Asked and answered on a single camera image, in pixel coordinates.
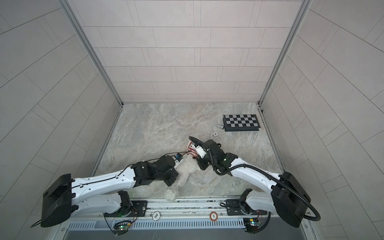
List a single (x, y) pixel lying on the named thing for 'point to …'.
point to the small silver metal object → (220, 126)
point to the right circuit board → (251, 224)
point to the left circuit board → (122, 227)
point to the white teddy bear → (189, 165)
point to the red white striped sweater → (192, 150)
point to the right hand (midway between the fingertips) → (195, 159)
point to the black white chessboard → (241, 122)
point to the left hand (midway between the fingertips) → (181, 174)
